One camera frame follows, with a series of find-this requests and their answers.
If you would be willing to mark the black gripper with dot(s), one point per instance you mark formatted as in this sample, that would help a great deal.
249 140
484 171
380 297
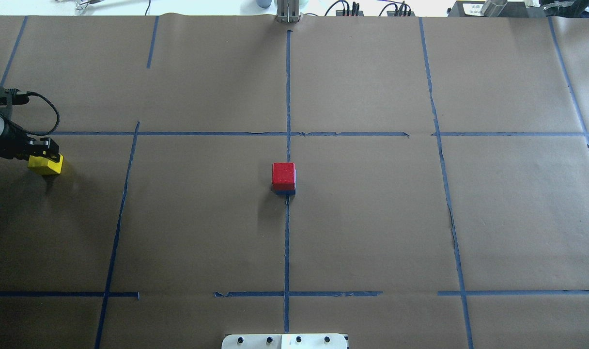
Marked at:
14 144

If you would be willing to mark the yellow wooden block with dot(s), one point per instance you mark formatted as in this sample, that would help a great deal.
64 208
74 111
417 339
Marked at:
45 167

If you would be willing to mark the red wooden block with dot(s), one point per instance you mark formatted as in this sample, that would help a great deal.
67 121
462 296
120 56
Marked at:
283 177

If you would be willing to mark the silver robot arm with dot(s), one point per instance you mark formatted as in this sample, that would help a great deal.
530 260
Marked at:
42 155

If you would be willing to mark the blue plastic cup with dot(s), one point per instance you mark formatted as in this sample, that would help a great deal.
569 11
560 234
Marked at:
264 4

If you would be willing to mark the far orange black connector box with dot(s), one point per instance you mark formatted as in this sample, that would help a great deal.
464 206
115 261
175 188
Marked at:
348 9

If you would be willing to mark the orange black connector box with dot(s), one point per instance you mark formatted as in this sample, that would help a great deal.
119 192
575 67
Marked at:
348 9
398 9

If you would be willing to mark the near orange black connector box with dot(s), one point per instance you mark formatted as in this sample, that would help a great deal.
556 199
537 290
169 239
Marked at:
398 9

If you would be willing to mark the steel cylinder weight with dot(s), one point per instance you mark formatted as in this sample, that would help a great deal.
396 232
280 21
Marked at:
493 8

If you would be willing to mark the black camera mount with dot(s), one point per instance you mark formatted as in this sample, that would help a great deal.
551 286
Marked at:
10 97

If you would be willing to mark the aluminium frame post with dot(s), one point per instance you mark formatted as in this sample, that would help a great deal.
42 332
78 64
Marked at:
288 11

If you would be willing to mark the white pedestal column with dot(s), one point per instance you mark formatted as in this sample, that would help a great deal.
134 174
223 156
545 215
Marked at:
286 341

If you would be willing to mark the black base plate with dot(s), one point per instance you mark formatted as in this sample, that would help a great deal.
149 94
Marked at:
513 9

